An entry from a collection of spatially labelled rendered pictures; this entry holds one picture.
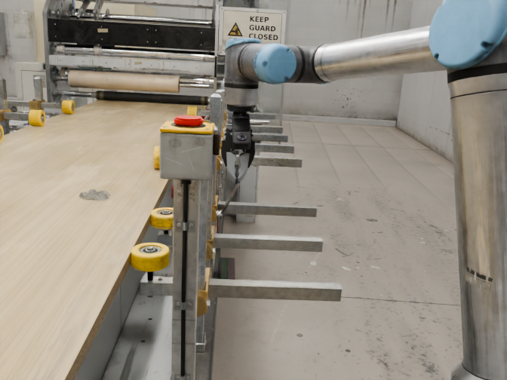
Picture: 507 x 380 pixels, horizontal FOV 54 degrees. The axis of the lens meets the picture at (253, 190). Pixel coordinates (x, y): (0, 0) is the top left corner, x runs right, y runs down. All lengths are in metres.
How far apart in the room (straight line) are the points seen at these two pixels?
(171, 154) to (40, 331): 0.35
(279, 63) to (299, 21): 8.90
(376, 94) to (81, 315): 9.64
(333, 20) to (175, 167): 9.52
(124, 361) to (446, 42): 0.94
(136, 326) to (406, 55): 0.92
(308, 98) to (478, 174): 9.41
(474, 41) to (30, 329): 0.75
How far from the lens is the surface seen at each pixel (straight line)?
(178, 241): 0.73
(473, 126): 0.75
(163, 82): 3.79
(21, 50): 11.26
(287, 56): 1.19
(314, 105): 10.14
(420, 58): 1.02
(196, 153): 0.67
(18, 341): 0.83
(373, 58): 1.09
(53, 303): 0.91
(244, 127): 1.28
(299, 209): 1.56
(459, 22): 0.77
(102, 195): 1.45
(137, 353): 1.27
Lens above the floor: 1.33
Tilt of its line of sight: 16 degrees down
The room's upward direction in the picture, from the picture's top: 3 degrees clockwise
